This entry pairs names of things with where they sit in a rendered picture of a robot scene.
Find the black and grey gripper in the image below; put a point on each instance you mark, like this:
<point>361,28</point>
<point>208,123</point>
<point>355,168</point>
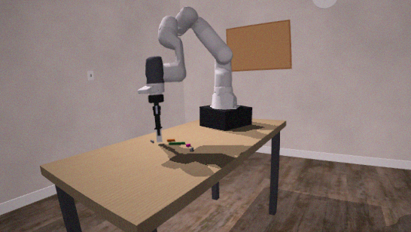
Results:
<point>155,100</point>

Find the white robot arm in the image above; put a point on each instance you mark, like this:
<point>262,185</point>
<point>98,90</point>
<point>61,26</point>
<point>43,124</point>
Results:
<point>157,73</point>

